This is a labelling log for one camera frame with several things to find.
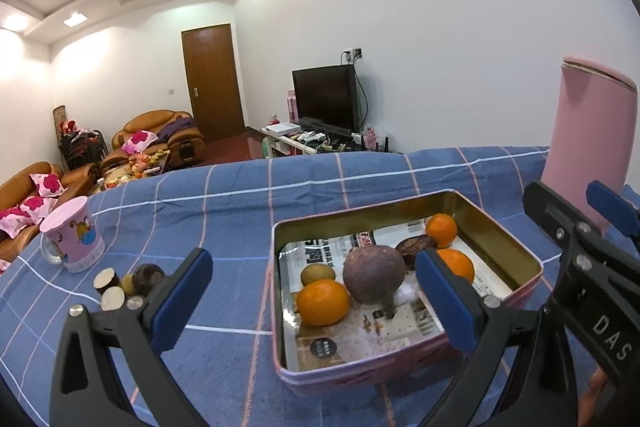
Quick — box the white television stand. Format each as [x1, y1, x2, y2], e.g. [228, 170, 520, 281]
[260, 127, 361, 158]

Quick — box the brown leather sofa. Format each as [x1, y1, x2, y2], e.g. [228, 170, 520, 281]
[0, 162, 101, 263]

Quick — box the black rack with clothes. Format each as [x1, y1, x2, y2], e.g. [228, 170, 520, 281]
[57, 119, 110, 172]

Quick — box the pink electric kettle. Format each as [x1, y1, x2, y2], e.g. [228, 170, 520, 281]
[541, 54, 640, 228]

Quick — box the orange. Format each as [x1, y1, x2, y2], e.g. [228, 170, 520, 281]
[296, 279, 351, 327]
[435, 248, 475, 285]
[429, 213, 458, 247]

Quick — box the pink cartoon mug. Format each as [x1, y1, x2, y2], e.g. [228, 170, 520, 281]
[39, 196, 106, 274]

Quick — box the printed paper sheet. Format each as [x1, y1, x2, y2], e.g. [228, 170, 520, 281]
[282, 217, 446, 373]

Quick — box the purple blanket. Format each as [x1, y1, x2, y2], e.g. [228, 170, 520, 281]
[157, 117, 200, 142]

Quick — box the cluttered coffee table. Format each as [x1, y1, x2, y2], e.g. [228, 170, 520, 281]
[95, 149, 172, 190]

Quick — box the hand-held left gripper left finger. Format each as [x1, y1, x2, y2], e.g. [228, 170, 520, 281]
[48, 248, 215, 427]

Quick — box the recessed ceiling spotlight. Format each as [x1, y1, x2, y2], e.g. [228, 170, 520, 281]
[2, 13, 31, 32]

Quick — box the blue plaid tablecloth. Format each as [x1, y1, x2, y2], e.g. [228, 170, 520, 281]
[0, 146, 640, 427]

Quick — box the large purple fruit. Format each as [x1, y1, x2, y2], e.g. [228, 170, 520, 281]
[342, 244, 407, 319]

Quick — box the person's right hand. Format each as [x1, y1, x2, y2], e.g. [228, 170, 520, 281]
[580, 367, 613, 427]

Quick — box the black power cable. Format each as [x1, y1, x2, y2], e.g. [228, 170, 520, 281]
[341, 52, 373, 132]

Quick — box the brown leather armchair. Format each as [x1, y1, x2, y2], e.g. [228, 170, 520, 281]
[100, 109, 206, 175]

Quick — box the black router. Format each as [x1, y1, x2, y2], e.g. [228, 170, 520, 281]
[352, 133, 392, 154]

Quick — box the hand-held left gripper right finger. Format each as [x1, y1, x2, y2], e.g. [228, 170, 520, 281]
[415, 248, 578, 427]

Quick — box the dark passion fruit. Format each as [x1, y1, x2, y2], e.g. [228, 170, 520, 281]
[395, 234, 437, 270]
[131, 263, 166, 298]

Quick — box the brown wooden door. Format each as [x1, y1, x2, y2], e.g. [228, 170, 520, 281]
[181, 24, 247, 144]

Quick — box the black flat television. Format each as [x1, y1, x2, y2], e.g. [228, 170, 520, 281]
[292, 65, 362, 135]

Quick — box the pink tin box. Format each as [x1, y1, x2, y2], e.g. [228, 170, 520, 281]
[271, 189, 545, 398]

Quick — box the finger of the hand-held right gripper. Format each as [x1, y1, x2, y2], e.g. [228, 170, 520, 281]
[522, 182, 608, 273]
[586, 180, 640, 255]

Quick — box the pink flower bag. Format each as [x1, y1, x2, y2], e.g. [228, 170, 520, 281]
[361, 127, 388, 152]

